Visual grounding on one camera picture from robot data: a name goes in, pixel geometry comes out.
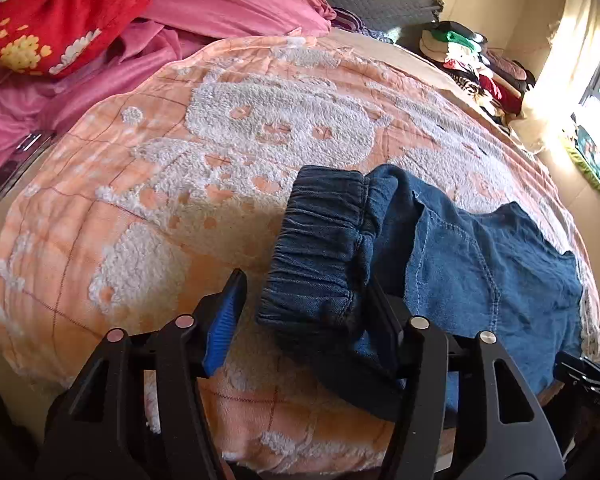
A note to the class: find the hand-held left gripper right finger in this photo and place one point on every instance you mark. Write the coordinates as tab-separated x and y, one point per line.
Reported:
392	332

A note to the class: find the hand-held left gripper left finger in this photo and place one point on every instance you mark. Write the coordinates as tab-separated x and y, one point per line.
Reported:
219	332

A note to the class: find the blue denim pants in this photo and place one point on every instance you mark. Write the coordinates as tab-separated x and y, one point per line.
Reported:
455	260

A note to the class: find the orange blanket with white bears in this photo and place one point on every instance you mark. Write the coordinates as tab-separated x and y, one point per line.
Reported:
190	175

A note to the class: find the green-trimmed cloth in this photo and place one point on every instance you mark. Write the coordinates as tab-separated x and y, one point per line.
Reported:
592	157

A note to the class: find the chrome-edged dark object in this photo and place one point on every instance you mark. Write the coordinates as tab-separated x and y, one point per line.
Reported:
15	165

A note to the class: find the pile of folded clothes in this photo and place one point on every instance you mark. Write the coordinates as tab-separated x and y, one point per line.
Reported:
472	67

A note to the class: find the purple striped cloth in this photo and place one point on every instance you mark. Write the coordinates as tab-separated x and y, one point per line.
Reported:
349	21

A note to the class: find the cream curtain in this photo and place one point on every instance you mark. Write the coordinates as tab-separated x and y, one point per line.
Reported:
565	55

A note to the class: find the pink quilt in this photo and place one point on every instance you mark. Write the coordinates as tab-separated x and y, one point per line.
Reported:
230	5

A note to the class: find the red floral blanket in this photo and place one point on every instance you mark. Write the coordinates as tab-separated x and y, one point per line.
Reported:
65	15

